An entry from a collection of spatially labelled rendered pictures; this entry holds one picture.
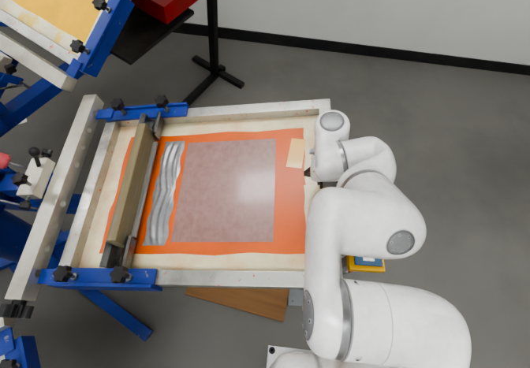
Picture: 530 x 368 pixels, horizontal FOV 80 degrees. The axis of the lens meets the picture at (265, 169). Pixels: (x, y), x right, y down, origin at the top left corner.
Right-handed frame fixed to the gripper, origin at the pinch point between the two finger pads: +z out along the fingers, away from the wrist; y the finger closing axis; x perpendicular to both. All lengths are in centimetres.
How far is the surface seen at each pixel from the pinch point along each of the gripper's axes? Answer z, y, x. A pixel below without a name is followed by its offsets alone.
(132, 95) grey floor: 91, -143, 123
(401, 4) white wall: 93, 70, 200
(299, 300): 125, -16, -20
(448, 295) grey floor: 152, 79, -11
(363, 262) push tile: 32.9, 11.9, -15.7
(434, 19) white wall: 111, 100, 200
